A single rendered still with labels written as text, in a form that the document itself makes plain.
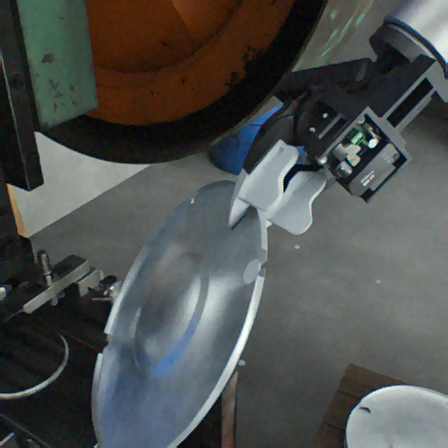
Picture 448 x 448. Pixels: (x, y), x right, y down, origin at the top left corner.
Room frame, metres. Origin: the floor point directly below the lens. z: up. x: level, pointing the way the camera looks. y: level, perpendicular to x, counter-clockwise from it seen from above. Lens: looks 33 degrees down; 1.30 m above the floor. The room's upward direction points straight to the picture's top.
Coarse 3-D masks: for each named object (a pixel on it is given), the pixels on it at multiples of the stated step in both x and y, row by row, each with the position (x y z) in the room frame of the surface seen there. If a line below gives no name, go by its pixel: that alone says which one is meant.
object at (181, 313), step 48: (192, 240) 0.48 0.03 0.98; (240, 240) 0.41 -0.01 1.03; (144, 288) 0.49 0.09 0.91; (192, 288) 0.40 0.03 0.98; (240, 288) 0.36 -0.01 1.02; (144, 336) 0.40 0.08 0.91; (192, 336) 0.36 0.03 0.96; (240, 336) 0.30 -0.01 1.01; (96, 384) 0.42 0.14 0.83; (144, 384) 0.36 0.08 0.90; (192, 384) 0.31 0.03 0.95; (96, 432) 0.35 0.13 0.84
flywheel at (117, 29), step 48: (96, 0) 0.89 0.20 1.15; (144, 0) 0.84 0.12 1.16; (192, 0) 0.79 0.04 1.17; (240, 0) 0.75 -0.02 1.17; (288, 0) 0.68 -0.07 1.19; (96, 48) 0.89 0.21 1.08; (144, 48) 0.84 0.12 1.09; (192, 48) 0.79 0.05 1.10; (240, 48) 0.71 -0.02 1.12; (288, 48) 0.77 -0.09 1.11; (144, 96) 0.80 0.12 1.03; (192, 96) 0.75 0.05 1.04
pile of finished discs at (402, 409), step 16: (368, 400) 0.76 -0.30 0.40; (384, 400) 0.76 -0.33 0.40; (400, 400) 0.76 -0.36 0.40; (416, 400) 0.76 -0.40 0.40; (432, 400) 0.76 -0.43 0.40; (352, 416) 0.72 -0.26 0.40; (368, 416) 0.72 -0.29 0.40; (384, 416) 0.72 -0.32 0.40; (400, 416) 0.72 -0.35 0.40; (416, 416) 0.72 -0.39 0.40; (432, 416) 0.72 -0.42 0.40; (352, 432) 0.68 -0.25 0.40; (368, 432) 0.68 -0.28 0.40; (384, 432) 0.68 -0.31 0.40; (400, 432) 0.67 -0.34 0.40; (416, 432) 0.67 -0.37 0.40; (432, 432) 0.67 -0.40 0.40
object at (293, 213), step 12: (300, 168) 0.45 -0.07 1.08; (312, 168) 0.45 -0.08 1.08; (288, 180) 0.44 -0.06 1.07; (300, 180) 0.44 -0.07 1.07; (312, 180) 0.44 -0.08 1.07; (324, 180) 0.43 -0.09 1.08; (288, 192) 0.44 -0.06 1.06; (300, 192) 0.43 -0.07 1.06; (312, 192) 0.42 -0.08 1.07; (288, 204) 0.43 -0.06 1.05; (300, 204) 0.42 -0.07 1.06; (264, 216) 0.43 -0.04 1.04; (276, 216) 0.43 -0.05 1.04; (288, 216) 0.42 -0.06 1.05; (300, 216) 0.41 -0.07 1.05; (288, 228) 0.41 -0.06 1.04; (300, 228) 0.40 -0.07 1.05
